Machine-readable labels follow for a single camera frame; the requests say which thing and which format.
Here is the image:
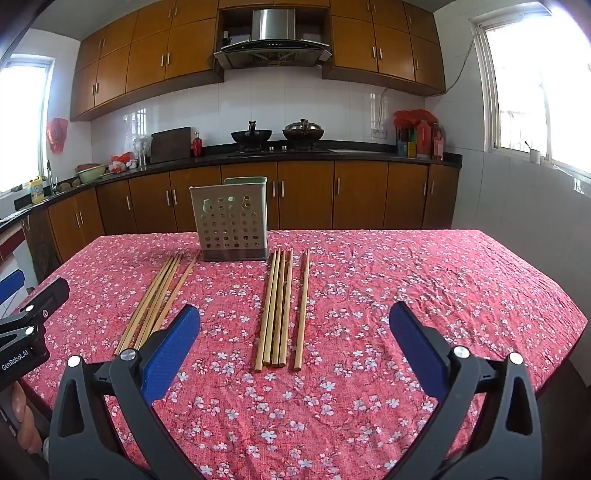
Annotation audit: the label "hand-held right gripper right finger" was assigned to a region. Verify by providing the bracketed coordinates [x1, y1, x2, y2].
[389, 301, 544, 480]

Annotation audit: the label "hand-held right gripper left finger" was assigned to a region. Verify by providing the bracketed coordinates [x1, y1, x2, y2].
[48, 304, 204, 480]

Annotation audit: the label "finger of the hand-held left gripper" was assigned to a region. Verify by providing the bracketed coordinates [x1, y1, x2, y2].
[0, 277, 70, 354]

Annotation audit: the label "bamboo chopstick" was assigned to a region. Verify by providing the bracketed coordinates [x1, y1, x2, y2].
[278, 248, 294, 368]
[120, 255, 177, 356]
[114, 256, 172, 357]
[156, 251, 202, 332]
[264, 250, 282, 369]
[143, 254, 185, 340]
[134, 254, 182, 349]
[293, 248, 310, 372]
[254, 250, 277, 373]
[272, 249, 287, 368]

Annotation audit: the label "beige perforated utensil holder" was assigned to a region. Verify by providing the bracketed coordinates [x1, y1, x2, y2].
[189, 176, 270, 262]

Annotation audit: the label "person's left hand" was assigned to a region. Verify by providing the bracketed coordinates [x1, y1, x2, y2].
[11, 382, 43, 456]

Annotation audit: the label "blue chair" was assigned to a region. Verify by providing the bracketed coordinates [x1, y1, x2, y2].
[0, 271, 26, 320]

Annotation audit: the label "red floral tablecloth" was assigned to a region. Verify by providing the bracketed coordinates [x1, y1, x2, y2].
[21, 228, 579, 480]

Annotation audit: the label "green basin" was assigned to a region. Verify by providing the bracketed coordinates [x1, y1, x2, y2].
[76, 162, 108, 185]

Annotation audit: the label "red and white plastic bag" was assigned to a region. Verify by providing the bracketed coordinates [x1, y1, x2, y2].
[109, 152, 135, 174]

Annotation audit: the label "red hanging plastic bag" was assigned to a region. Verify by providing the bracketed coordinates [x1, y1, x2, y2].
[47, 117, 69, 155]

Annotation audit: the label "clear glass cups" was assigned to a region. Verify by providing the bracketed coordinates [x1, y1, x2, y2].
[133, 136, 153, 166]

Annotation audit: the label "small kitchen window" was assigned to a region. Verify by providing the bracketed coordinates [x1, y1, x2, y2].
[0, 54, 55, 195]

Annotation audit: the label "dark cutting board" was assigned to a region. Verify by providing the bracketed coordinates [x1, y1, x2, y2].
[150, 126, 193, 164]

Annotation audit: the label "brown wooden base cabinets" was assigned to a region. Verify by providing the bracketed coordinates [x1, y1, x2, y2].
[46, 161, 461, 266]

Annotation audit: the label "black kitchen countertop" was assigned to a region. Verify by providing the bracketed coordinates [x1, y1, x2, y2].
[0, 141, 464, 224]

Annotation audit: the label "seasoning boxes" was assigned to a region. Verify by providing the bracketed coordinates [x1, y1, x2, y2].
[396, 127, 419, 158]

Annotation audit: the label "orange red bottle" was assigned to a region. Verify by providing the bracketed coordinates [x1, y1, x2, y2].
[416, 120, 433, 159]

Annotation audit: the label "black gas stove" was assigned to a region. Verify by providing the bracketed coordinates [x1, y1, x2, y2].
[226, 145, 334, 158]

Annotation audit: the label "black wok with lid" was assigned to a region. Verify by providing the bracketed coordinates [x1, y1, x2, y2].
[281, 119, 324, 142]

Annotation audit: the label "large kitchen window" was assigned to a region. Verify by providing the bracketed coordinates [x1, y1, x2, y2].
[470, 13, 591, 188]

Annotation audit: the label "chopsticks standing in holder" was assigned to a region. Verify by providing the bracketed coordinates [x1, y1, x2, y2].
[322, 0, 447, 97]

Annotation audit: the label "steel range hood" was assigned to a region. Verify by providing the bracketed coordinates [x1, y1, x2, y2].
[213, 9, 333, 71]

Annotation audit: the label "brown wooden wall cabinet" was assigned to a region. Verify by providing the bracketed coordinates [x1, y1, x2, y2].
[70, 0, 225, 122]

